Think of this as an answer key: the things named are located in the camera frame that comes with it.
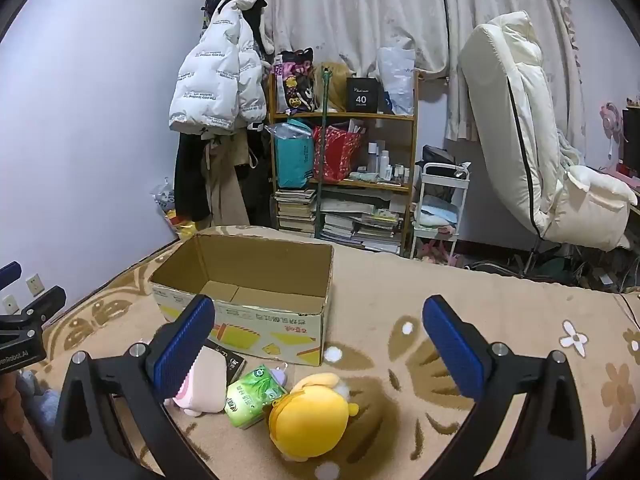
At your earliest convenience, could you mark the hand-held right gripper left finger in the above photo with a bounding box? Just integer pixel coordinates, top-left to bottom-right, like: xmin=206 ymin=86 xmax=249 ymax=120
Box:
xmin=51 ymin=294 xmax=217 ymax=480

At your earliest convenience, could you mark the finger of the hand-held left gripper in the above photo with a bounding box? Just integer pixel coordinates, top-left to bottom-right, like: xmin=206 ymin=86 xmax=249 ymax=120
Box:
xmin=0 ymin=261 xmax=24 ymax=291
xmin=19 ymin=286 xmax=67 ymax=329

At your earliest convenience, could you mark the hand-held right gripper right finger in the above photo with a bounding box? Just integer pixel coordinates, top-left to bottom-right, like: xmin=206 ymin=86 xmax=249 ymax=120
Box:
xmin=421 ymin=295 xmax=588 ymax=480

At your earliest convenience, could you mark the pink plush toy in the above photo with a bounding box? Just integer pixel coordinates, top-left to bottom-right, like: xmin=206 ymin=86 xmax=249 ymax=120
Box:
xmin=172 ymin=349 xmax=227 ymax=417

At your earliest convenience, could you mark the green tissue pack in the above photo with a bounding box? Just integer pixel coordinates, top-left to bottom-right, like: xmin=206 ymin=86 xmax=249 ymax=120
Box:
xmin=224 ymin=364 xmax=288 ymax=430

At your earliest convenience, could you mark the cardboard box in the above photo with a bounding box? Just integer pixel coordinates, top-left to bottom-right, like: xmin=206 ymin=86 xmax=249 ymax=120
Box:
xmin=149 ymin=233 xmax=335 ymax=367

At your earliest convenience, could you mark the yellow plush toy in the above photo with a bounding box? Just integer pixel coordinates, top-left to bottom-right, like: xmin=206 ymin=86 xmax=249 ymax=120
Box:
xmin=267 ymin=372 xmax=360 ymax=461

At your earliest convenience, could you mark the grey-blue soft cloth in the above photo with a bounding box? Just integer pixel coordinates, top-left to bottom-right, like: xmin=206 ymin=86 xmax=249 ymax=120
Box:
xmin=17 ymin=370 xmax=62 ymax=438

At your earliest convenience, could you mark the person's left hand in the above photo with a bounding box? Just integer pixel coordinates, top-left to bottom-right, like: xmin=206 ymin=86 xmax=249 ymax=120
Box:
xmin=0 ymin=374 xmax=23 ymax=431

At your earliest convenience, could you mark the black booklet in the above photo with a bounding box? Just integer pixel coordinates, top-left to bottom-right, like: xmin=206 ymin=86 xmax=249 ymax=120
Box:
xmin=205 ymin=340 xmax=247 ymax=386

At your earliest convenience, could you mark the beige patterned blanket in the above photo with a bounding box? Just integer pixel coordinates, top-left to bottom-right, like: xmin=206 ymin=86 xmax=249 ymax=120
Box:
xmin=42 ymin=225 xmax=640 ymax=480

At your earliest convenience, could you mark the clear bag of snacks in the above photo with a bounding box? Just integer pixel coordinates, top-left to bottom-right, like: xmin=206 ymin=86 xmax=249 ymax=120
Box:
xmin=152 ymin=180 xmax=198 ymax=241

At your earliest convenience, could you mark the messy pile of books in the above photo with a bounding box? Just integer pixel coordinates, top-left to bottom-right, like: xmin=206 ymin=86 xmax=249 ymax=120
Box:
xmin=317 ymin=197 xmax=406 ymax=253

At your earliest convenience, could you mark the beige coat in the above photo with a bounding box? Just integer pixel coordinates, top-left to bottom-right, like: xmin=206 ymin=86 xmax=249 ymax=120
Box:
xmin=202 ymin=132 xmax=261 ymax=228

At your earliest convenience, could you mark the black coat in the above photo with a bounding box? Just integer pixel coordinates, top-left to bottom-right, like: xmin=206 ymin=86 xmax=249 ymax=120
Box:
xmin=175 ymin=130 xmax=211 ymax=223

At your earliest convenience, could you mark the white trolley cart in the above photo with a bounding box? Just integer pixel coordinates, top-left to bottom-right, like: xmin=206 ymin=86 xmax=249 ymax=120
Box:
xmin=410 ymin=161 xmax=471 ymax=261

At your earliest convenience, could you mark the neat stack of books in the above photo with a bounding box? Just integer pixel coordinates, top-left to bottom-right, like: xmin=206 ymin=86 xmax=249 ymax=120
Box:
xmin=274 ymin=189 xmax=317 ymax=235

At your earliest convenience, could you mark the group of cosmetic bottles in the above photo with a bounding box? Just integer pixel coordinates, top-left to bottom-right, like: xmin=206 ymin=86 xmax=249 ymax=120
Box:
xmin=367 ymin=141 xmax=412 ymax=183

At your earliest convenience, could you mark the teal bag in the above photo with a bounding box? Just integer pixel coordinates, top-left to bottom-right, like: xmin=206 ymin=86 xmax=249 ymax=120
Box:
xmin=273 ymin=120 xmax=316 ymax=190

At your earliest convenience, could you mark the red bag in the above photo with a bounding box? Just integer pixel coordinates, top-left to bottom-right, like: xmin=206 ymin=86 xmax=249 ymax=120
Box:
xmin=312 ymin=125 xmax=363 ymax=183

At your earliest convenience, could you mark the green pole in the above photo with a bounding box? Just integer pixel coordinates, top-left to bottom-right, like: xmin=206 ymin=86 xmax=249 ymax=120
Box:
xmin=315 ymin=67 xmax=335 ymax=238

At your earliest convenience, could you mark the cream recliner chair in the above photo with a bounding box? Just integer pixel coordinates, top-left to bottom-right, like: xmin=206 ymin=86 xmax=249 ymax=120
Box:
xmin=457 ymin=10 xmax=638 ymax=253

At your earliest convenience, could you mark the wooden shelf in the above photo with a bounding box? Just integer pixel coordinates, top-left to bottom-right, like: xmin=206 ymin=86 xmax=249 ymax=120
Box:
xmin=267 ymin=67 xmax=420 ymax=258

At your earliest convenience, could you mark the black box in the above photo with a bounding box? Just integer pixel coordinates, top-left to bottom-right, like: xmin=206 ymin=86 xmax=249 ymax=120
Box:
xmin=346 ymin=76 xmax=382 ymax=114

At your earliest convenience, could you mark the white plastic bag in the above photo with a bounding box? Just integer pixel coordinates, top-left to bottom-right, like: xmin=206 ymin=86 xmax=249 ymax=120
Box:
xmin=377 ymin=47 xmax=417 ymax=116

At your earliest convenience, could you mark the black monitor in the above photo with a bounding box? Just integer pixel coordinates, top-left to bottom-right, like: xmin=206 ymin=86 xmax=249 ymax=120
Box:
xmin=622 ymin=105 xmax=640 ymax=178

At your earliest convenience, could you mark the pink fan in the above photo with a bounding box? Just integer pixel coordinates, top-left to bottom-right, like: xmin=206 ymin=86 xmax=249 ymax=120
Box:
xmin=600 ymin=102 xmax=626 ymax=171

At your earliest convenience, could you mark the white puffer jacket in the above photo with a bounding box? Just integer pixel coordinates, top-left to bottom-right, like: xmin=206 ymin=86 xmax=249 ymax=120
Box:
xmin=168 ymin=0 xmax=268 ymax=136

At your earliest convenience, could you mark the blond wig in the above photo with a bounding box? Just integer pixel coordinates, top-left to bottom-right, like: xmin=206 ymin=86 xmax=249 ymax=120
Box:
xmin=312 ymin=62 xmax=351 ymax=111

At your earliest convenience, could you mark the black printed bag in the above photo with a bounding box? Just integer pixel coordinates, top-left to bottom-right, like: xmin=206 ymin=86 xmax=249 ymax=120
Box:
xmin=274 ymin=48 xmax=317 ymax=115

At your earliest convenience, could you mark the cream curtain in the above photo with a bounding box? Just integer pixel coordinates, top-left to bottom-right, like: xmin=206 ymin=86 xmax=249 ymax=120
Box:
xmin=262 ymin=0 xmax=586 ymax=143

